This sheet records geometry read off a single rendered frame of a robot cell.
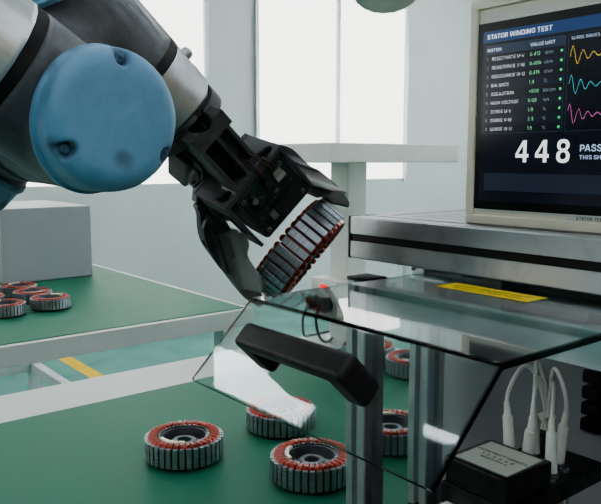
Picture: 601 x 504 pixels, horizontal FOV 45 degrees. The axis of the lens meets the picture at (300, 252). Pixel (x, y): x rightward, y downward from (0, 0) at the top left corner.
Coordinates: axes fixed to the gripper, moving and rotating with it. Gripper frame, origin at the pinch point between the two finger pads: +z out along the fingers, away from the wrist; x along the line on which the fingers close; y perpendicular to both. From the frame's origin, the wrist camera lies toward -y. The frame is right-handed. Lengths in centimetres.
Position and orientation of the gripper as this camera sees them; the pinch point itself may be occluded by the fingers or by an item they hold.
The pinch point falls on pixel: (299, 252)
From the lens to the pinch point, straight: 71.9
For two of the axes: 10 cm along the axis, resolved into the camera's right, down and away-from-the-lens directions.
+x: 6.4, -7.5, 1.5
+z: 5.6, 5.9, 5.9
